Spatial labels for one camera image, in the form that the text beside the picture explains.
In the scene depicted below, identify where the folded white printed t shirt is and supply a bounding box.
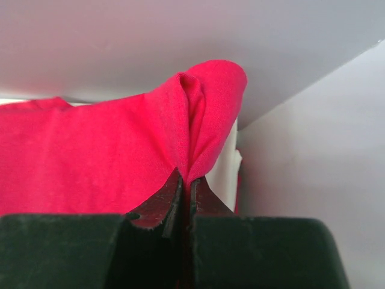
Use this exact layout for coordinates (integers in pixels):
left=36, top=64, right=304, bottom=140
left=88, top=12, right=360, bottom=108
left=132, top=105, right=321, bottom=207
left=1, top=97, right=242, bottom=212

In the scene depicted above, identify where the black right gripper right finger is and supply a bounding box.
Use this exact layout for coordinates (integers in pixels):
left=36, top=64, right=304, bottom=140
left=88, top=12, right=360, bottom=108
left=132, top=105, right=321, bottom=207
left=190, top=178, right=350, bottom=288

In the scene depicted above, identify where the crimson red t shirt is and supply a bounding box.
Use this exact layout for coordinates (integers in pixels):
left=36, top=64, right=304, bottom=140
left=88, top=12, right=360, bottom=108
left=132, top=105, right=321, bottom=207
left=1, top=60, right=247, bottom=214

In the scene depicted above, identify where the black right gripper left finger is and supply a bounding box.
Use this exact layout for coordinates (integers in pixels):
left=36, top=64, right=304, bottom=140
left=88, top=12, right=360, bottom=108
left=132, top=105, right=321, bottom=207
left=1, top=170, right=182, bottom=288

